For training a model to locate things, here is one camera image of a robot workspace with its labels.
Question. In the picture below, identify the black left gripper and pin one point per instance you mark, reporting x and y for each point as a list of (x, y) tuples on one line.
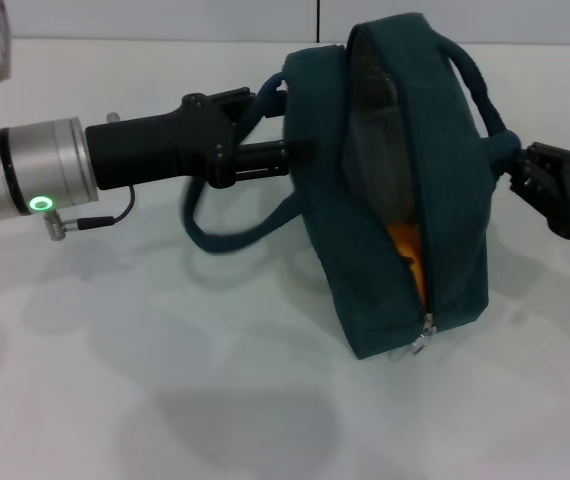
[(155, 147)]

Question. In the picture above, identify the dark teal fabric bag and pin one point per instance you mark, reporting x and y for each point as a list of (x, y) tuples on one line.
[(455, 200)]

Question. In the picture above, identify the orange pear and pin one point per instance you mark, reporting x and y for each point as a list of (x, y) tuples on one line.
[(412, 260)]

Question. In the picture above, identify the silver plug stub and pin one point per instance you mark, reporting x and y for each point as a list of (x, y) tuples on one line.
[(112, 116)]

